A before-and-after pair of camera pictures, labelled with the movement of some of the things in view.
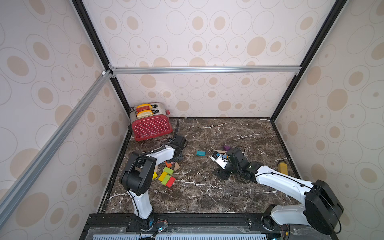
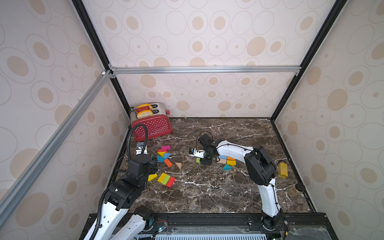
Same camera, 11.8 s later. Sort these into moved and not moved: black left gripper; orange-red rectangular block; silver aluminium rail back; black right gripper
Moved: black left gripper; black right gripper
Not moved: orange-red rectangular block; silver aluminium rail back
